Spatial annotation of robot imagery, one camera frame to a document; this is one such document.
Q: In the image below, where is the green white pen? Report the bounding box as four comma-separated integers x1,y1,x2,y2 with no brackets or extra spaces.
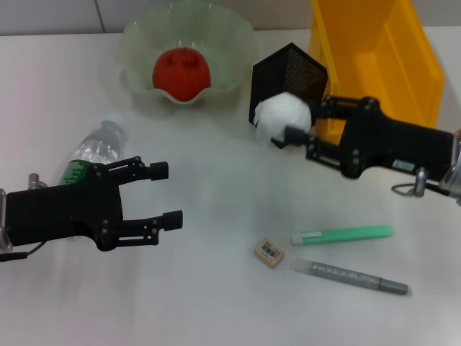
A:
290,224,394,247

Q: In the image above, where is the translucent green fruit bowl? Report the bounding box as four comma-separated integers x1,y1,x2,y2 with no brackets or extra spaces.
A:
118,0,259,117

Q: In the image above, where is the yellow plastic bin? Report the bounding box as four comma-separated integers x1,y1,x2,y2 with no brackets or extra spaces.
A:
307,0,446,138

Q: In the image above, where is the right wrist cable connector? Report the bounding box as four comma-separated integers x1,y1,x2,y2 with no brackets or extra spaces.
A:
391,167,452,199

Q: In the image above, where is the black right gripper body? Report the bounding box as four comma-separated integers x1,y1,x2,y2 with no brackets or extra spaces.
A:
339,103,455,180

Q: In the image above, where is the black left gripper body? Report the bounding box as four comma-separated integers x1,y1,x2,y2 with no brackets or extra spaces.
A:
6,167,124,253

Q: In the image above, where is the clear green-label water bottle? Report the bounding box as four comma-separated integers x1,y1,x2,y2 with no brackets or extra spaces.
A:
57,114,130,189

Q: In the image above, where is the white paper ball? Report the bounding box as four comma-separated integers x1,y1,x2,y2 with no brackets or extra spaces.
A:
252,91,313,142

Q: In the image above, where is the beige eraser with barcode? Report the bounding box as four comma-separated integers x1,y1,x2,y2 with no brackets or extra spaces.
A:
253,236,286,269

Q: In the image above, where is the grey marker pen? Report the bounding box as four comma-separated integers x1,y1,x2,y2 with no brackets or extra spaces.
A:
292,257,410,296

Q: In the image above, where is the black mesh pen holder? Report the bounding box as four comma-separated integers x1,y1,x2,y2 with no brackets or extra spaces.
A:
248,42,329,150

